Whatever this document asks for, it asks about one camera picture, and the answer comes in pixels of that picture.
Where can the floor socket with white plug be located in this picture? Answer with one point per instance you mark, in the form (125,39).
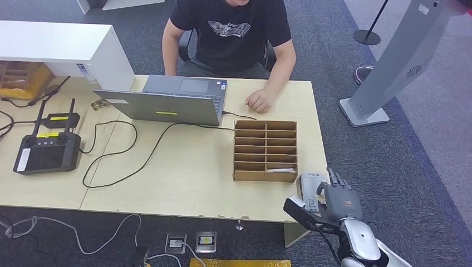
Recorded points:
(176,243)

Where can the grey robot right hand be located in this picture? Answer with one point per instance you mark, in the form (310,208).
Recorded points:
(341,202)

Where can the black stanchion pole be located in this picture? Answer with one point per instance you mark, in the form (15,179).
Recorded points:
(367,37)

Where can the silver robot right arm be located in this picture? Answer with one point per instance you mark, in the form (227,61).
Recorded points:
(359,236)

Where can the person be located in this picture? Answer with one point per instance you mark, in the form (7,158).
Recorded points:
(228,48)

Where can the wooden card organizer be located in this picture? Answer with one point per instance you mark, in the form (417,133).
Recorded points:
(265,177)

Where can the metal floor socket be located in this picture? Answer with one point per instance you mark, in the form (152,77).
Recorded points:
(205,241)

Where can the shoe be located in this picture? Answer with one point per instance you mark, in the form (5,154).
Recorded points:
(361,75)

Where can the yellow floor tape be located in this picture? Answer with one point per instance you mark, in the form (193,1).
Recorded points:
(239,263)

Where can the white cabinet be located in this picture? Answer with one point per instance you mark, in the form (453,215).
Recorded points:
(55,40)

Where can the grey card reader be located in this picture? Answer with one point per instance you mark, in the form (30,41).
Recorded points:
(308,188)

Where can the person's right forearm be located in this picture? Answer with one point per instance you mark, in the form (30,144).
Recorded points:
(169,59)

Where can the small camouflage patterned item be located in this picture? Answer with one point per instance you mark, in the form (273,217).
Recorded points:
(100,104)

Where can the black remote controller with antennas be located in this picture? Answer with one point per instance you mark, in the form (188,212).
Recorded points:
(48,154)

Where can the grey laptop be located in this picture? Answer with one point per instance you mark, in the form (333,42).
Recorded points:
(166,107)

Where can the white furniture base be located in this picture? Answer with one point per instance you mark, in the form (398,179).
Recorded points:
(121,3)

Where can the yellow cardboard box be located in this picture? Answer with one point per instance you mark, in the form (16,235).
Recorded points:
(40,79)

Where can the small black device yellow label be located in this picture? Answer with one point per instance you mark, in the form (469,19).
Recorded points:
(61,121)

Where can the pale desk leg panel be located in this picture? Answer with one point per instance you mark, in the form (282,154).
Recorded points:
(295,234)

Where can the grey kiosk stand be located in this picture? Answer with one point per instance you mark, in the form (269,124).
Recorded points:
(398,59)

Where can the metal desk foot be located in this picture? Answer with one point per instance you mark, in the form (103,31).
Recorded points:
(239,225)

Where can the person's left forearm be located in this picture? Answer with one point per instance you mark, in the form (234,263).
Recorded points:
(282,66)

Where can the person's left hand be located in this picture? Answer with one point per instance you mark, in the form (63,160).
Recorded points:
(260,100)

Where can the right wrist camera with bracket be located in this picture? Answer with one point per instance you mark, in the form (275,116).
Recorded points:
(298,210)

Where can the white room key card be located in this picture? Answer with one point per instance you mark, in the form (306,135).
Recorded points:
(280,170)

